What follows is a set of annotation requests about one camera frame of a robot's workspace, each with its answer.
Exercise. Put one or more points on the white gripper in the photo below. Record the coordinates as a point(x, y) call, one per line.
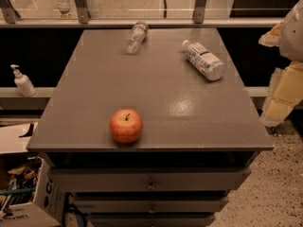
point(293, 35)

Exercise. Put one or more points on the red apple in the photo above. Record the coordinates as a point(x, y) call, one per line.
point(126, 126)

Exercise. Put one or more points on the white labelled plastic bottle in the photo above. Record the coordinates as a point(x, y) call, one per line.
point(203, 60)

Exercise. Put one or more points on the clear plastic water bottle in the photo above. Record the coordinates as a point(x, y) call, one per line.
point(136, 37)

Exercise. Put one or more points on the white pump dispenser bottle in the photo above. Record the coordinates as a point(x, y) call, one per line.
point(23, 82)

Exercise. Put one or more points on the grey drawer cabinet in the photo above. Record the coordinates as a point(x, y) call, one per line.
point(197, 143)

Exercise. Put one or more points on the metal drawer knob top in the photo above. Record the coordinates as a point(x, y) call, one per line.
point(151, 185)

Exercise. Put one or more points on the metal drawer knob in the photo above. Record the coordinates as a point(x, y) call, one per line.
point(151, 185)
point(151, 210)

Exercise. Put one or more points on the metal drawer knob middle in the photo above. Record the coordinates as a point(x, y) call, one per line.
point(151, 210)

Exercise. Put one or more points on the cardboard box with clutter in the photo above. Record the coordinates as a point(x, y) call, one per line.
point(29, 197)

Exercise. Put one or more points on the grey metal railing frame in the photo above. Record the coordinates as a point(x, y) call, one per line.
point(156, 13)

